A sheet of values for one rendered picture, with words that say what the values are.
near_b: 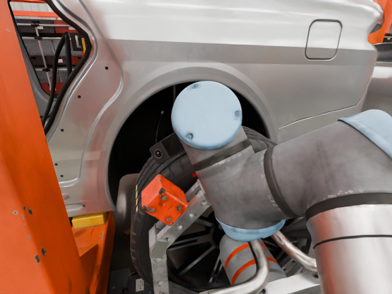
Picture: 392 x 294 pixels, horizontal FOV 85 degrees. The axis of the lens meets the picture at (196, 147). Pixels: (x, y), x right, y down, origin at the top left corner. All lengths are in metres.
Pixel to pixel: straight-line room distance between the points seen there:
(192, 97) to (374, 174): 0.20
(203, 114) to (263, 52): 0.76
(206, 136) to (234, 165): 0.05
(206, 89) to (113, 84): 0.65
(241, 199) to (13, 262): 0.42
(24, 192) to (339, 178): 0.45
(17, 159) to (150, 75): 0.55
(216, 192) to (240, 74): 0.73
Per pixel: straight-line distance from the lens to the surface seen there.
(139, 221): 0.65
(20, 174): 0.46
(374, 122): 0.24
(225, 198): 0.29
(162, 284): 0.71
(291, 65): 1.08
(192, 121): 0.27
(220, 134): 0.26
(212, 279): 0.95
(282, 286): 0.53
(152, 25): 0.87
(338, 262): 0.21
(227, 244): 0.69
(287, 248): 0.56
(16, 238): 0.50
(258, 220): 0.29
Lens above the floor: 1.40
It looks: 22 degrees down
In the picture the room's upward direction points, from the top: straight up
